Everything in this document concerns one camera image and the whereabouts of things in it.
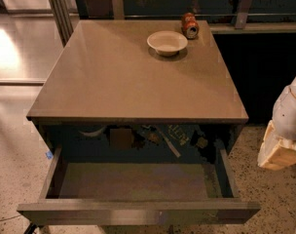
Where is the grey top drawer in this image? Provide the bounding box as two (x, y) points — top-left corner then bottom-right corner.
(18, 148), (260, 226)

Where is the black object on floor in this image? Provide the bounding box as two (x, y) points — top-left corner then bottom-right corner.
(23, 223), (37, 234)

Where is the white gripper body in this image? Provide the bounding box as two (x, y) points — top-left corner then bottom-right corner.
(272, 85), (296, 140)

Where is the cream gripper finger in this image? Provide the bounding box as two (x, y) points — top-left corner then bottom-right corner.
(257, 121), (296, 171)

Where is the metal railing frame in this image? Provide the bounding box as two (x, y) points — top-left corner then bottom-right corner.
(49, 0), (296, 40)

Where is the white bowl in drawer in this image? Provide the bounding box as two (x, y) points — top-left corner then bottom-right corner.
(79, 127), (106, 137)

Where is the grey drawer cabinet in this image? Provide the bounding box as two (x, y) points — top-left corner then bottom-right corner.
(27, 20), (248, 160)

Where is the white bowl on cabinet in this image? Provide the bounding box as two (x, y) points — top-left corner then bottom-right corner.
(147, 31), (188, 57)

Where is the red soda can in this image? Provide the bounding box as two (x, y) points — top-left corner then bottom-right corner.
(181, 13), (199, 39)

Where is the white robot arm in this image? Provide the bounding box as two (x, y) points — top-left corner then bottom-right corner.
(257, 77), (296, 171)

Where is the orange fruit in drawer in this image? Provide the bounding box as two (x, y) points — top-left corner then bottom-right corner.
(110, 129), (133, 150)

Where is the blue tape piece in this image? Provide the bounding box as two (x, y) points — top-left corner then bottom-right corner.
(46, 151), (54, 160)

